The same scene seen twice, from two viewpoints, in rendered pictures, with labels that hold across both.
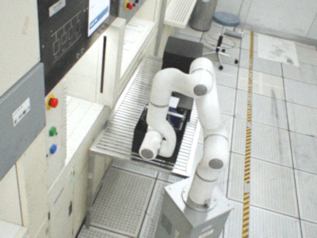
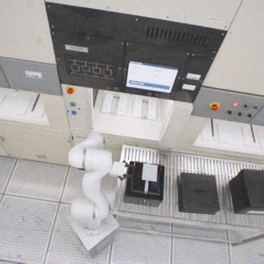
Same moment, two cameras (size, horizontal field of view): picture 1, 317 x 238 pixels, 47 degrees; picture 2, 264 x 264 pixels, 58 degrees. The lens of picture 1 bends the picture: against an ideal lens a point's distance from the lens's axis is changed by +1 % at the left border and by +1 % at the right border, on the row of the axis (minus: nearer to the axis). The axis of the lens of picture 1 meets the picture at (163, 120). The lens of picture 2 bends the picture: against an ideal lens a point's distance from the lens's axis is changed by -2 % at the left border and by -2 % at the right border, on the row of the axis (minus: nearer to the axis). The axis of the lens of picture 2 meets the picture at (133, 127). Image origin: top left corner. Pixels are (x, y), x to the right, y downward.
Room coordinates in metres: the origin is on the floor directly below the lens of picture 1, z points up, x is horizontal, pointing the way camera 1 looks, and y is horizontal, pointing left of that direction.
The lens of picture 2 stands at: (1.41, -0.64, 2.59)
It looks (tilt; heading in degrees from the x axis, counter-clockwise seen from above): 56 degrees down; 81
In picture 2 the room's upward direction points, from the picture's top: 11 degrees clockwise
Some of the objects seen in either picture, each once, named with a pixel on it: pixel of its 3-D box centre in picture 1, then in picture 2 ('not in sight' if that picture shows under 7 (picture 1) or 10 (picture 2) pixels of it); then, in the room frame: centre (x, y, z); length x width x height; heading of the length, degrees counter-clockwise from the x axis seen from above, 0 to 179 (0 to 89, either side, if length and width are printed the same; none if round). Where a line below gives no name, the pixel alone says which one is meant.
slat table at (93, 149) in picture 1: (155, 141); (183, 200); (2.12, 0.03, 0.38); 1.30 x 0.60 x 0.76; 175
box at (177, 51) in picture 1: (181, 61); (255, 192); (2.54, -0.04, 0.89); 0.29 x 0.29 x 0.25; 89
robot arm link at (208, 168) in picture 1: (212, 160); (86, 210); (1.28, -0.27, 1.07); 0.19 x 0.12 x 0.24; 0
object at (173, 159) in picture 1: (160, 132); (144, 184); (1.67, 0.00, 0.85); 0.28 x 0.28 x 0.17; 84
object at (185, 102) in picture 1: (173, 97); (198, 192); (2.10, -0.04, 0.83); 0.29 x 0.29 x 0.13; 88
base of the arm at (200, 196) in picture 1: (202, 185); (92, 218); (1.31, -0.27, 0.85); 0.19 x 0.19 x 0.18
